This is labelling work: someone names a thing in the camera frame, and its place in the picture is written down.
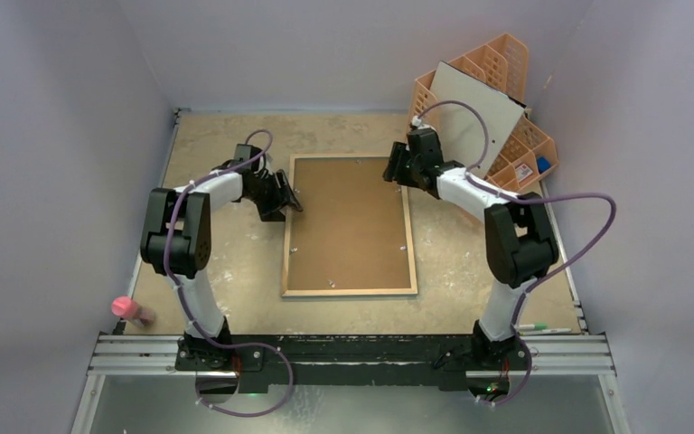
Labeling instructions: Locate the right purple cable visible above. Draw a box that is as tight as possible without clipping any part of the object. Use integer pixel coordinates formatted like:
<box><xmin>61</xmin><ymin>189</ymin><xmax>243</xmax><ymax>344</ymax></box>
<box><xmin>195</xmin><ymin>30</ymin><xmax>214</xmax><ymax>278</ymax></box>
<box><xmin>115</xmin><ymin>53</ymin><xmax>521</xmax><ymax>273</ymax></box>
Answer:
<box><xmin>412</xmin><ymin>99</ymin><xmax>617</xmax><ymax>409</ymax></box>

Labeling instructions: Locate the red white card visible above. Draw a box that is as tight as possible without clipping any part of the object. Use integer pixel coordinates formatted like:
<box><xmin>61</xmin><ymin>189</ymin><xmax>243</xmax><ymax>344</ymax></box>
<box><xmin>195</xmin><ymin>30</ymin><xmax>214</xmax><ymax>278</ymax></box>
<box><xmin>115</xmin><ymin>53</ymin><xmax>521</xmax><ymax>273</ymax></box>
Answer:
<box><xmin>514</xmin><ymin>164</ymin><xmax>536</xmax><ymax>185</ymax></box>

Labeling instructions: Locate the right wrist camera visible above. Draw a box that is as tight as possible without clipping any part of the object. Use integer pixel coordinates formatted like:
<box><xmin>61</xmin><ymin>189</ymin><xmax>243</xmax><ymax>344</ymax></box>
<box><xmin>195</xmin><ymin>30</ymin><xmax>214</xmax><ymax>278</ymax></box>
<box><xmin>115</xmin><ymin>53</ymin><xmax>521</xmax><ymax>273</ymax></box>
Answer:
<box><xmin>409</xmin><ymin>116</ymin><xmax>426</xmax><ymax>130</ymax></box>

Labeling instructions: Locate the blue wooden picture frame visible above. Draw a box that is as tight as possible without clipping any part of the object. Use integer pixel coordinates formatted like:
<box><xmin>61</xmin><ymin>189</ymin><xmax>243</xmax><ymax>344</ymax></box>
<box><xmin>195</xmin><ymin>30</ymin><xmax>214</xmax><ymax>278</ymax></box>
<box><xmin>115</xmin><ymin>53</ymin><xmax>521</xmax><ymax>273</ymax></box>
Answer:
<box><xmin>280</xmin><ymin>152</ymin><xmax>419</xmax><ymax>299</ymax></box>

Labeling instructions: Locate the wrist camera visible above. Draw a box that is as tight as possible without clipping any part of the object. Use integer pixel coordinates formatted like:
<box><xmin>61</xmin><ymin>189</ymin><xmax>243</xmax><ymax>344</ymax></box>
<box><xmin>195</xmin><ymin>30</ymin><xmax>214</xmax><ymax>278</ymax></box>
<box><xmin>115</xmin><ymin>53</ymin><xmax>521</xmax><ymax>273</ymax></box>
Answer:
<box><xmin>231</xmin><ymin>144</ymin><xmax>273</xmax><ymax>172</ymax></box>
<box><xmin>409</xmin><ymin>116</ymin><xmax>426</xmax><ymax>130</ymax></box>

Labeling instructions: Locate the orange plastic desk organizer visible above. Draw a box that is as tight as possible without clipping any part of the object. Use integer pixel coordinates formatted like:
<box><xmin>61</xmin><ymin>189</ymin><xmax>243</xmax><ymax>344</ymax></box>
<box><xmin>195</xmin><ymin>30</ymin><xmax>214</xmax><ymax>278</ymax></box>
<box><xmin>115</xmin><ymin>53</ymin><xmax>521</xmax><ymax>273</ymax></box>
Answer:
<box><xmin>408</xmin><ymin>33</ymin><xmax>559</xmax><ymax>193</ymax></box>

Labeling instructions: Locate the grey board in organizer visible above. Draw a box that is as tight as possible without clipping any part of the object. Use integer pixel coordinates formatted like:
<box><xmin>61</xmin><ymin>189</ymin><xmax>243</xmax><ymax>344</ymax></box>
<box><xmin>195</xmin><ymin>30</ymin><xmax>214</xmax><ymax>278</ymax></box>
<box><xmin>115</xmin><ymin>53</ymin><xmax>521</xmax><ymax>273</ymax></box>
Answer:
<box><xmin>427</xmin><ymin>61</ymin><xmax>525</xmax><ymax>178</ymax></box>

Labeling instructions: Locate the white marker pen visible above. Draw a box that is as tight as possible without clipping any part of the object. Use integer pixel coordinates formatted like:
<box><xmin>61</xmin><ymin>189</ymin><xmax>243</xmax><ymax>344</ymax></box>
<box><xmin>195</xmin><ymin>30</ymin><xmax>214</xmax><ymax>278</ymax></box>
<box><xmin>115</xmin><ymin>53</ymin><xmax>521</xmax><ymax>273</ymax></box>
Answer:
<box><xmin>523</xmin><ymin>327</ymin><xmax>573</xmax><ymax>335</ymax></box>

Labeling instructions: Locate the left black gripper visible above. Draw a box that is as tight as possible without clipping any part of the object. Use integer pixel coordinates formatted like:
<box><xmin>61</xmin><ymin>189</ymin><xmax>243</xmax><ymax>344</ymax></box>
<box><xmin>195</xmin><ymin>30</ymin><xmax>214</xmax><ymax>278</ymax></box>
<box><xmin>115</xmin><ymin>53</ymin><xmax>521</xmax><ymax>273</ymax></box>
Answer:
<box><xmin>245</xmin><ymin>172</ymin><xmax>299</xmax><ymax>222</ymax></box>

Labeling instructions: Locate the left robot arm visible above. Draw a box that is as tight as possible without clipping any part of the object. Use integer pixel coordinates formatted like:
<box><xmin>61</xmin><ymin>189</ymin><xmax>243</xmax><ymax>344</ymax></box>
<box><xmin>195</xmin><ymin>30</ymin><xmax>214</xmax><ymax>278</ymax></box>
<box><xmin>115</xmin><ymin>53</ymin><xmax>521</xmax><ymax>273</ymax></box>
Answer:
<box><xmin>140</xmin><ymin>144</ymin><xmax>303</xmax><ymax>370</ymax></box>

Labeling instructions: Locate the blue item in organizer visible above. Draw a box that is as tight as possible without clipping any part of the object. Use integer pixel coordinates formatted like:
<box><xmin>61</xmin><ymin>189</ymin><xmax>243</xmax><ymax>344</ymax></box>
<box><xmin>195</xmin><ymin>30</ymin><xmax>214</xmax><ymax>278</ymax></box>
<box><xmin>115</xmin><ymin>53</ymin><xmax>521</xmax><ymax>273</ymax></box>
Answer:
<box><xmin>536</xmin><ymin>156</ymin><xmax>553</xmax><ymax>175</ymax></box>

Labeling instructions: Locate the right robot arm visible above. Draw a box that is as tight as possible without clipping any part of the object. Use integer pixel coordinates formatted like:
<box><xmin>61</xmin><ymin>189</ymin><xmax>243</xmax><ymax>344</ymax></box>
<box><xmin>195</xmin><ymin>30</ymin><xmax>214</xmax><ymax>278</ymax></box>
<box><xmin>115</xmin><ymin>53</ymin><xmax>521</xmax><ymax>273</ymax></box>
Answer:
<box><xmin>382</xmin><ymin>127</ymin><xmax>559</xmax><ymax>368</ymax></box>

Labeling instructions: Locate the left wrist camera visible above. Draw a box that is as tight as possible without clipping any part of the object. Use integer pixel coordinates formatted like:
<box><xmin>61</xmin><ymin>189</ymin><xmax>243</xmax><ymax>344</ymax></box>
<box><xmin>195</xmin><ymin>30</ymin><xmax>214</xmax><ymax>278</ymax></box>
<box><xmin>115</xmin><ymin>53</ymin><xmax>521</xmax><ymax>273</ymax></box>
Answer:
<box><xmin>231</xmin><ymin>144</ymin><xmax>273</xmax><ymax>172</ymax></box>

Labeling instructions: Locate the green marker pen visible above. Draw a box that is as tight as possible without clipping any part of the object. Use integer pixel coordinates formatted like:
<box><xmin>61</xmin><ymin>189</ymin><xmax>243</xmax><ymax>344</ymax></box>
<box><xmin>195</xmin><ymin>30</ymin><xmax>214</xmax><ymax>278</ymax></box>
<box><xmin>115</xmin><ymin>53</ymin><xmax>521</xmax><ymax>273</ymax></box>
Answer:
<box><xmin>518</xmin><ymin>323</ymin><xmax>548</xmax><ymax>333</ymax></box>

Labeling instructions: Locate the brown cardboard backing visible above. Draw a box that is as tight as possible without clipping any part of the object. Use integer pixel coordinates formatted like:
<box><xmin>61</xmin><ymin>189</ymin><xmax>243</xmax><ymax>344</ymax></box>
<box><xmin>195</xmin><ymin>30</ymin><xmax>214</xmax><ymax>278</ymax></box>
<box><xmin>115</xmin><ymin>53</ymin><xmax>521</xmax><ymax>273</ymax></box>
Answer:
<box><xmin>287</xmin><ymin>157</ymin><xmax>413</xmax><ymax>292</ymax></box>

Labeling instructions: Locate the pink glue stick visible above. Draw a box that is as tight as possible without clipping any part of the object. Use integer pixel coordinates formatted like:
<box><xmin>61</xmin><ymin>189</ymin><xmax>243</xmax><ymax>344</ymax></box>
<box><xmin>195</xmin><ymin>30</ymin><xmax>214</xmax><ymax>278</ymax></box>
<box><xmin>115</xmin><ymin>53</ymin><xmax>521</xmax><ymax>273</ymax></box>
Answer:
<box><xmin>111</xmin><ymin>296</ymin><xmax>155</xmax><ymax>328</ymax></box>

